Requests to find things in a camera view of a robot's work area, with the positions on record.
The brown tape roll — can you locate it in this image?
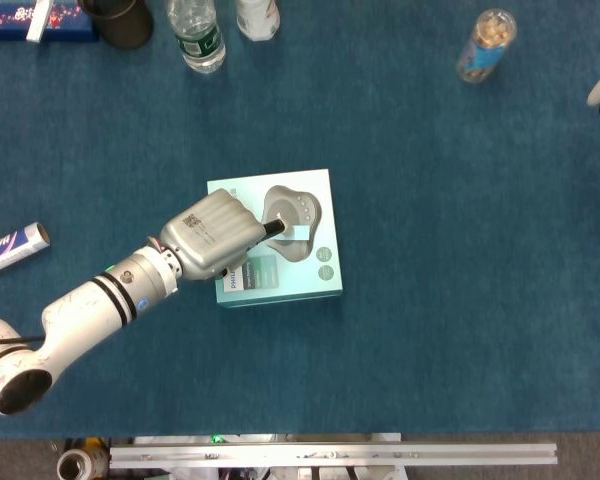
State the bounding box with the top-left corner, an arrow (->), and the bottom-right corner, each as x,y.
56,447 -> 106,480

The clear green-label water bottle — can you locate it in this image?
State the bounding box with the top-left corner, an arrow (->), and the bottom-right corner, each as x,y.
164,0 -> 228,75

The white printed plastic bottle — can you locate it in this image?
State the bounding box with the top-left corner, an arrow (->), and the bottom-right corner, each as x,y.
236,0 -> 281,42

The teal Philips product box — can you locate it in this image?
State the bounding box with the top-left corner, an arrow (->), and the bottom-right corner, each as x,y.
206,168 -> 344,310

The dark blue floral box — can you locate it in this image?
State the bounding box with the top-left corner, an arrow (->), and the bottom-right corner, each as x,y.
0,0 -> 100,43

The aluminium profile rail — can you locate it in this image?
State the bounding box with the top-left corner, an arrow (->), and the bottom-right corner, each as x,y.
109,441 -> 558,470

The silver blue-print foil roll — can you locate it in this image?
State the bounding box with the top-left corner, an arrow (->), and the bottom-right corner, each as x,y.
0,222 -> 52,281

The clear snack jar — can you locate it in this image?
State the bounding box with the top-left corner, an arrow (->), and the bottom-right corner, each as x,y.
455,8 -> 518,85

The white rectangular stick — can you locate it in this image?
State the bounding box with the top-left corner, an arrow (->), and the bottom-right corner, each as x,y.
25,0 -> 51,43

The blue felt table cloth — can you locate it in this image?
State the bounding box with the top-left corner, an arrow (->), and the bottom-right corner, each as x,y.
0,0 -> 600,441

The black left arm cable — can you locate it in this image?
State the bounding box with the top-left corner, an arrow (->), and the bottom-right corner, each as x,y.
0,334 -> 46,347

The black mesh pen holder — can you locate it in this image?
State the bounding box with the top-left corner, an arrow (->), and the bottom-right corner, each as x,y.
77,0 -> 155,50

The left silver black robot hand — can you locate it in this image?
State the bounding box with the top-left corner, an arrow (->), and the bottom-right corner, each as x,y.
158,188 -> 287,282

